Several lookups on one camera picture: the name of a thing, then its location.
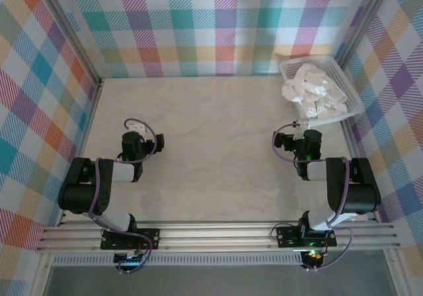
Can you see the white t-shirt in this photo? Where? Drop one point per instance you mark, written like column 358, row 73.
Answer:
column 314, row 91

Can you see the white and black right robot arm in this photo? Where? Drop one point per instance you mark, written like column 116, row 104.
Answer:
column 360, row 193

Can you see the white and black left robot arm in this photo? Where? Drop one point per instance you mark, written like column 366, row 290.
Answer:
column 82, row 190

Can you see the white plastic mesh basket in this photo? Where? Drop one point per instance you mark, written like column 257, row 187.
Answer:
column 347, row 78

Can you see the right controller board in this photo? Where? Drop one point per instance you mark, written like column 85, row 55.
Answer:
column 314, row 256

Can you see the controller board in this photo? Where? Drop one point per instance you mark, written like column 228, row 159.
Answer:
column 129, row 259
column 314, row 256

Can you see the left controller board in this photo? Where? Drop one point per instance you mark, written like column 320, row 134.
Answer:
column 129, row 259

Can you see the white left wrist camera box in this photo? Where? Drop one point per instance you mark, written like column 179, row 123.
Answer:
column 137, row 126

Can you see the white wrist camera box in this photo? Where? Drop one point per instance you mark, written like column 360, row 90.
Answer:
column 303, row 123
column 137, row 126

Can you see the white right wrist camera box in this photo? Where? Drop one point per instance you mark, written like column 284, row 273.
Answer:
column 303, row 123

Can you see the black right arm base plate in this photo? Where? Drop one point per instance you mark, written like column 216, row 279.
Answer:
column 287, row 236

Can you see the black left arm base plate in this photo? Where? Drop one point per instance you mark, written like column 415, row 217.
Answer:
column 148, row 238

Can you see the aluminium mounting rail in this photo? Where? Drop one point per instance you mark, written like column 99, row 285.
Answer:
column 215, row 236

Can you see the aluminium frame post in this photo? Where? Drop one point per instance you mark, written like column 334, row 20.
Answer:
column 363, row 22
column 69, row 31

